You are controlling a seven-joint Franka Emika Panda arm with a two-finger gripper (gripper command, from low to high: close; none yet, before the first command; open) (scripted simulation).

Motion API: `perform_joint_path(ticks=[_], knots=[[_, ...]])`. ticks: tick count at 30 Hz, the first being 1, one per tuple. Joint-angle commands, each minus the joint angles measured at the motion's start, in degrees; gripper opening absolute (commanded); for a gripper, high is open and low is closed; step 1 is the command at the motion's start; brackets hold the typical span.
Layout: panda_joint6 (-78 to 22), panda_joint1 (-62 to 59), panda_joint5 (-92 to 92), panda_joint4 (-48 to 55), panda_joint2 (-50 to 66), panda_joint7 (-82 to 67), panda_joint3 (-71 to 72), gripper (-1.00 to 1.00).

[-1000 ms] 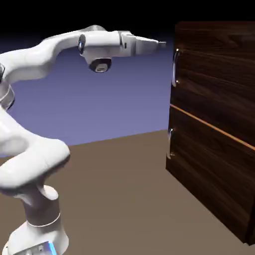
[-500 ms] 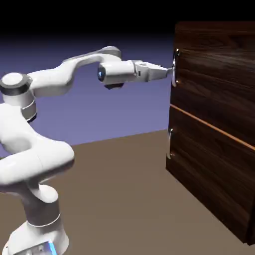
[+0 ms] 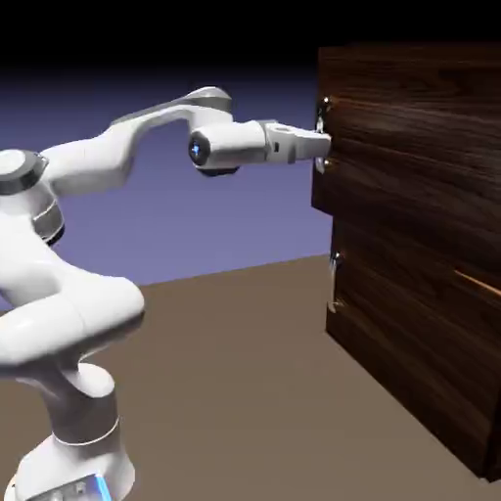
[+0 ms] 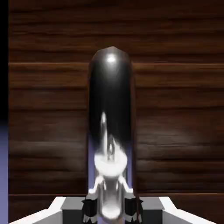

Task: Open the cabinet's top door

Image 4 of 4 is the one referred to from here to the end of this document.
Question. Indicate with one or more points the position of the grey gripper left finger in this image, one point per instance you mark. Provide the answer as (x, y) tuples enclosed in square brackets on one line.
[(71, 213)]

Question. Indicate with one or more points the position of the dark wood cabinet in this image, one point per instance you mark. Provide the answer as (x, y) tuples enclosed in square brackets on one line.
[(157, 26)]

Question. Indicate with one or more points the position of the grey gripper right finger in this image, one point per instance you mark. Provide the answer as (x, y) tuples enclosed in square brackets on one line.
[(154, 213)]

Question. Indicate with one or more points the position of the dark wood cabinet door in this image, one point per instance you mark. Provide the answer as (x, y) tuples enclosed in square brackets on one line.
[(29, 206), (43, 122)]

